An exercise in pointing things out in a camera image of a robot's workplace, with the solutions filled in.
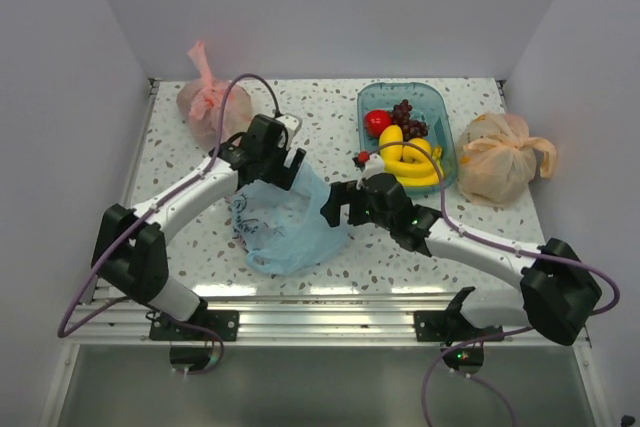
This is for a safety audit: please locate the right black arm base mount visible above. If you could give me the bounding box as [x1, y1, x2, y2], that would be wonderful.
[413, 287, 503, 375]

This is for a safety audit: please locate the red apple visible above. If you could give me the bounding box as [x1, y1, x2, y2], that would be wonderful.
[364, 109, 393, 138]

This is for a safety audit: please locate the yellow banana bunch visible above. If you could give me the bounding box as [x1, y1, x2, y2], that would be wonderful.
[380, 145, 442, 187]

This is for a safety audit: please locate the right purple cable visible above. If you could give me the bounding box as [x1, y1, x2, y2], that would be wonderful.
[372, 141, 621, 427]

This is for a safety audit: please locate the dark red grape bunch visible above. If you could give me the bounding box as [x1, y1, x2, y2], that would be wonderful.
[390, 99, 429, 141]

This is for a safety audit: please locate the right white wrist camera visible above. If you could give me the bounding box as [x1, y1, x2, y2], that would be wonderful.
[353, 151, 385, 184]

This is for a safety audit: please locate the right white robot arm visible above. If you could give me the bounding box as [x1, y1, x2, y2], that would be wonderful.
[320, 173, 602, 346]

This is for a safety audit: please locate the yellow lemon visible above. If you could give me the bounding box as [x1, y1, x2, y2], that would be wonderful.
[379, 124, 404, 162]

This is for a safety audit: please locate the teal transparent plastic tray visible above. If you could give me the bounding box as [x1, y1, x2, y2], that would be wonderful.
[357, 82, 457, 196]

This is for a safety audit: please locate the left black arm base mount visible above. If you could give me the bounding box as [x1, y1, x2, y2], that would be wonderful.
[146, 300, 240, 376]

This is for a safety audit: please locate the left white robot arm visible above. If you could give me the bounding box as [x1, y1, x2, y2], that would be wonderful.
[93, 114, 306, 340]

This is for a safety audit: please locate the purple cable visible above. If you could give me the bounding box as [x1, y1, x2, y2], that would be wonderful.
[372, 141, 621, 427]
[57, 73, 281, 373]

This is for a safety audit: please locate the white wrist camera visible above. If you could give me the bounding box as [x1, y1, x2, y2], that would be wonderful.
[275, 114, 302, 142]
[353, 151, 385, 184]

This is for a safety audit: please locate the light blue printed plastic bag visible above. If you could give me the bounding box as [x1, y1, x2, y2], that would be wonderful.
[230, 163, 348, 276]

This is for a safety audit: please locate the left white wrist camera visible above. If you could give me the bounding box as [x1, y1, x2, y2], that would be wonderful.
[275, 114, 302, 142]

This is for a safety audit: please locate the aluminium table front rail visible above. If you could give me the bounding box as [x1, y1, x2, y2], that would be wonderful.
[64, 291, 591, 348]

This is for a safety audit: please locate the orange knotted plastic bag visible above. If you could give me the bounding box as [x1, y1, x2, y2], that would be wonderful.
[456, 113, 557, 207]

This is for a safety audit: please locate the pink knotted plastic bag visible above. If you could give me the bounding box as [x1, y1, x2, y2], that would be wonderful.
[176, 41, 254, 152]

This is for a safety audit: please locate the yellow apple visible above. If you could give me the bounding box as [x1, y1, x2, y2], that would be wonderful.
[403, 138, 432, 163]

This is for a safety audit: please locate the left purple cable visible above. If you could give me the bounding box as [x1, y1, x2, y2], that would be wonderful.
[57, 73, 281, 373]

